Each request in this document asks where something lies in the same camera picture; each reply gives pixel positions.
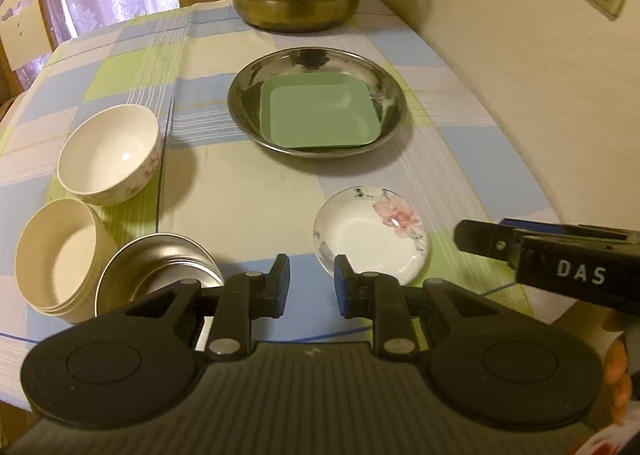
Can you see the white floral bowl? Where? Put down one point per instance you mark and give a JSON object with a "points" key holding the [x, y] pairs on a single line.
{"points": [[105, 155]]}

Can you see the small white floral plate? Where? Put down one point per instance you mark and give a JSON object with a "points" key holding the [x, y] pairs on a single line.
{"points": [[367, 240]]}

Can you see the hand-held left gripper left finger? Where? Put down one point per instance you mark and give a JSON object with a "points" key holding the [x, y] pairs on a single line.
{"points": [[285, 281]]}

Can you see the person's right hand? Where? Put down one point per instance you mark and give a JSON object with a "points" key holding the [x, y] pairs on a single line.
{"points": [[617, 365]]}

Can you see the white wooden chair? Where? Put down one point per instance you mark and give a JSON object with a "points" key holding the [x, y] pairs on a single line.
{"points": [[25, 35]]}

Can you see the checked tablecloth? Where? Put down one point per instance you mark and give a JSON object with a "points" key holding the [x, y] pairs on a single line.
{"points": [[210, 195]]}

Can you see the stainless steel bowl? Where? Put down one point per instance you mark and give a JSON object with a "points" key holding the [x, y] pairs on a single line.
{"points": [[150, 260]]}

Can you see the green square plate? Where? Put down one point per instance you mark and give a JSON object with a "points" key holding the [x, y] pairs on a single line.
{"points": [[320, 115]]}

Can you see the large stainless steel plate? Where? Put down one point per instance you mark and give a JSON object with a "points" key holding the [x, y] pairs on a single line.
{"points": [[250, 95]]}

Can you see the cream bowl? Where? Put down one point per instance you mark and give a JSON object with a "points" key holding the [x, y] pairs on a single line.
{"points": [[60, 260]]}

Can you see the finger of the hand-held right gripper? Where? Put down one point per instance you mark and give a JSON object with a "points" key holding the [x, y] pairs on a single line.
{"points": [[532, 221], [485, 240]]}

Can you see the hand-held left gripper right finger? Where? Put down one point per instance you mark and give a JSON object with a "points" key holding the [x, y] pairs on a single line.
{"points": [[341, 286]]}

